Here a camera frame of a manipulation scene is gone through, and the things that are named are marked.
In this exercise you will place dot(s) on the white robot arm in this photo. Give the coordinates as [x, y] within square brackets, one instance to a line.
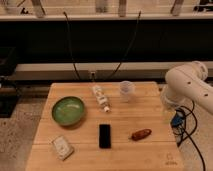
[188, 81]

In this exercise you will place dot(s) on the black smartphone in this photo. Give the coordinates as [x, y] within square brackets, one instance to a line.
[104, 136]

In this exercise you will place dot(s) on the white wall outlet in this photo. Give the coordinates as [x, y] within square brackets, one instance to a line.
[92, 75]

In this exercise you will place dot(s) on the small white box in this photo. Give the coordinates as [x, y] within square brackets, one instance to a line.
[62, 147]

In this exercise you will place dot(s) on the clear plastic cup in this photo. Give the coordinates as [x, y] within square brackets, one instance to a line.
[126, 90]

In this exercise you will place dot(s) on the green ceramic bowl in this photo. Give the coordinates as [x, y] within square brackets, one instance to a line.
[68, 111]

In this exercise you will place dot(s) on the black equipment at left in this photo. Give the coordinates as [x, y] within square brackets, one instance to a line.
[8, 64]

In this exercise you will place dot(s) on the white plastic bottle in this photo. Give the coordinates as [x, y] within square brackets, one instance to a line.
[101, 98]

